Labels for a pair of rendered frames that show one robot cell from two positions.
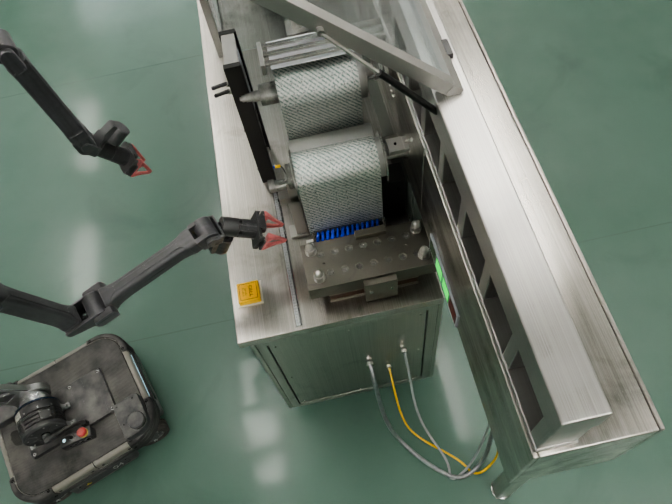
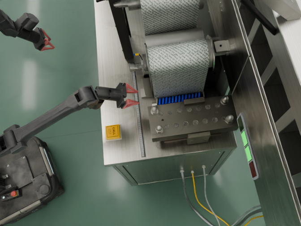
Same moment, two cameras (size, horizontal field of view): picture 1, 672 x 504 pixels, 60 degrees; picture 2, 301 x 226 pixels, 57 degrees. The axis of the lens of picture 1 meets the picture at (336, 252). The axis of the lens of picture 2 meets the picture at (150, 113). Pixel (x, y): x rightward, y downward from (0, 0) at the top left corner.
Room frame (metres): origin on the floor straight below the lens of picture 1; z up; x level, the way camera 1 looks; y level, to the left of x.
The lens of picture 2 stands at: (0.41, 0.05, 2.23)
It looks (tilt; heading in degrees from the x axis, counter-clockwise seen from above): 67 degrees down; 5
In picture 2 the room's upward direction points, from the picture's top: 11 degrees counter-clockwise
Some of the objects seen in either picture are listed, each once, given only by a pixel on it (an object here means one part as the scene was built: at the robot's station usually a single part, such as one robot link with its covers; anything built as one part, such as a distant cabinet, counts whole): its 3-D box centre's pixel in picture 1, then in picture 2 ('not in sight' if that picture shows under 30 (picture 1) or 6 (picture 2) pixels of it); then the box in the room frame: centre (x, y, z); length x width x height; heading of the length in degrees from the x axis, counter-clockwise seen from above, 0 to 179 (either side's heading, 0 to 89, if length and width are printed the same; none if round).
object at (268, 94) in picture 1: (269, 93); (134, 2); (1.29, 0.10, 1.34); 0.06 x 0.06 x 0.06; 1
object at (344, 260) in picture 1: (369, 258); (191, 118); (0.87, -0.10, 1.00); 0.40 x 0.16 x 0.06; 91
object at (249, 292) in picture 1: (249, 292); (112, 132); (0.88, 0.30, 0.91); 0.07 x 0.07 x 0.02; 1
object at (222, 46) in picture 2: (397, 145); (221, 46); (1.05, -0.23, 1.28); 0.06 x 0.05 x 0.02; 91
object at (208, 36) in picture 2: (382, 156); (209, 53); (1.05, -0.18, 1.25); 0.15 x 0.01 x 0.15; 1
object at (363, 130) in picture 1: (332, 150); (174, 45); (1.16, -0.05, 1.18); 0.26 x 0.12 x 0.12; 91
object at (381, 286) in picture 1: (381, 288); (198, 138); (0.77, -0.11, 0.97); 0.10 x 0.03 x 0.11; 91
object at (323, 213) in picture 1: (344, 209); (178, 86); (0.99, -0.05, 1.11); 0.23 x 0.01 x 0.18; 91
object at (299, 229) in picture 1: (291, 206); (143, 79); (1.08, 0.11, 1.05); 0.06 x 0.05 x 0.31; 91
